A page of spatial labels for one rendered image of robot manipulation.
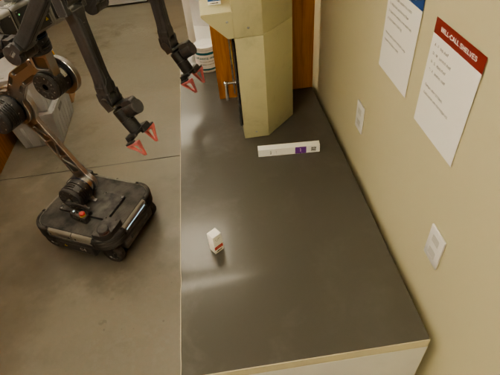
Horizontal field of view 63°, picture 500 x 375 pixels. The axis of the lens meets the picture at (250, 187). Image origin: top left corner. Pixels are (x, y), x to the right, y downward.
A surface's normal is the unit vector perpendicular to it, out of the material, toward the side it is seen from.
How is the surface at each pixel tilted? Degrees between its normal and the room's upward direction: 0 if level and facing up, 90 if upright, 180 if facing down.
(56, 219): 0
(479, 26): 90
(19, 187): 0
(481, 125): 90
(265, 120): 90
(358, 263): 0
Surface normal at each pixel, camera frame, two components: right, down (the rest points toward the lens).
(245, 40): 0.12, 0.68
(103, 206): -0.07, -0.72
